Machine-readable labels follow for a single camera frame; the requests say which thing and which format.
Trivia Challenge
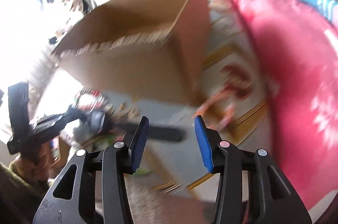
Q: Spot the purple kids smartwatch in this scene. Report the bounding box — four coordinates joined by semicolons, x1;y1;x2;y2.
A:
87;109;110;134

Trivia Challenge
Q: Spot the green knit sleeve forearm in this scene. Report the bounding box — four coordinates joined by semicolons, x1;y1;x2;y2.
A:
1;162;50;218

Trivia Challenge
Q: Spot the person's left hand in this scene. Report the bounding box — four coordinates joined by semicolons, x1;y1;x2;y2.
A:
14;142;52;184

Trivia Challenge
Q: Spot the white fluffy towel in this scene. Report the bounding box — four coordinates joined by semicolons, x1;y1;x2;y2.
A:
125;176;213;224

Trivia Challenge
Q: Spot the brown cardboard box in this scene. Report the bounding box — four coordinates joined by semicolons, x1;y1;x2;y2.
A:
52;0;211;104

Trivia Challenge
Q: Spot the pink red floral blanket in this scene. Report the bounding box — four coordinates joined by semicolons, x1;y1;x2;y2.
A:
231;0;337;209

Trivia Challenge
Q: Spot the pink twisted hair tie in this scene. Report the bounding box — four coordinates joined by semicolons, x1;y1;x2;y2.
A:
192;87;236;131

